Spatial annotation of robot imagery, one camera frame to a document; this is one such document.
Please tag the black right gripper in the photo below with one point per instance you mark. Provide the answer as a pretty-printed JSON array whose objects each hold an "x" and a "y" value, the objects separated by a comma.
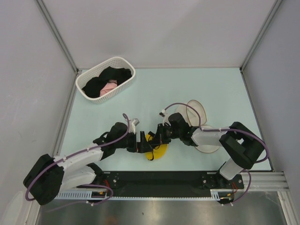
[{"x": 159, "y": 138}]

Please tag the white slotted cable duct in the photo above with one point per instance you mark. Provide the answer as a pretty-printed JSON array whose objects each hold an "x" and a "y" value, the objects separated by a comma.
[{"x": 97, "y": 195}]

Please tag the black garment in basket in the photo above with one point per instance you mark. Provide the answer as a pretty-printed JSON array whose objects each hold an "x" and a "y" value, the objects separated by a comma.
[{"x": 94, "y": 85}]

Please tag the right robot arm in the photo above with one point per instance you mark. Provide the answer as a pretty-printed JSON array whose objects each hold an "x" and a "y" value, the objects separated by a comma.
[{"x": 243, "y": 147}]

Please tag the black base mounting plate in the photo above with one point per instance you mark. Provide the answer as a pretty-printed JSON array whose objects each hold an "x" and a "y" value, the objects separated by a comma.
[{"x": 166, "y": 181}]

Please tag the pink garment in basket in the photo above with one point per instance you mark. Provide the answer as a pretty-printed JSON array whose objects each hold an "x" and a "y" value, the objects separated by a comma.
[{"x": 112, "y": 84}]

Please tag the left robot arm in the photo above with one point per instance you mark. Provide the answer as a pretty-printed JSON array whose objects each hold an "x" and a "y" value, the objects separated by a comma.
[{"x": 50, "y": 175}]

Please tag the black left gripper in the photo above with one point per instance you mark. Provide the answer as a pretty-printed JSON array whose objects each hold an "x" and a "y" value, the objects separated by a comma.
[{"x": 145, "y": 147}]

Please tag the yellow bra with black straps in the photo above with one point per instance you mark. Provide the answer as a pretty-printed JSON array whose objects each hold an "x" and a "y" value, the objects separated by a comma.
[{"x": 157, "y": 153}]

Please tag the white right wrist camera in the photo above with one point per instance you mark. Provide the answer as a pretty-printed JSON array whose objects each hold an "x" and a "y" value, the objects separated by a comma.
[{"x": 164, "y": 116}]

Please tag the white perforated plastic basket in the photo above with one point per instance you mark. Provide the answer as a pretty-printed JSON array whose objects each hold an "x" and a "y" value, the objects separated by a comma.
[{"x": 115, "y": 62}]

